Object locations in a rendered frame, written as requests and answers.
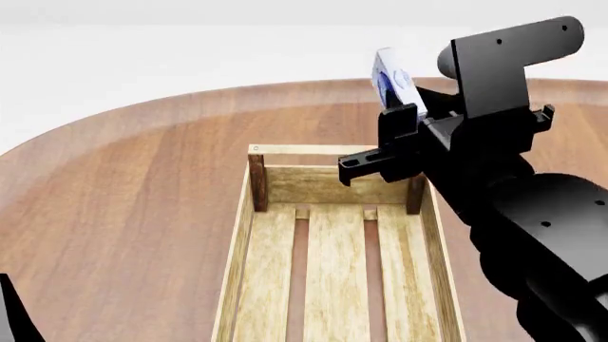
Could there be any black gripper camera mount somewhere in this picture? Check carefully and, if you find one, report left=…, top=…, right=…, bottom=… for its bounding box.
left=436, top=14, right=585, bottom=121

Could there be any light wooden slatted tray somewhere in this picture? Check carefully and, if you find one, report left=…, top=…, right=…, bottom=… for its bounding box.
left=210, top=142, right=469, bottom=342

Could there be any white blue cream cheese box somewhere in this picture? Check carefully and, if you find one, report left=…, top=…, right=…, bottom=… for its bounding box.
left=370, top=46, right=429, bottom=120

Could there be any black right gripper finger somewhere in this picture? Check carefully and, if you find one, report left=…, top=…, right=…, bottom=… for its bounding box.
left=413, top=85, right=460, bottom=122
left=377, top=103, right=421, bottom=145

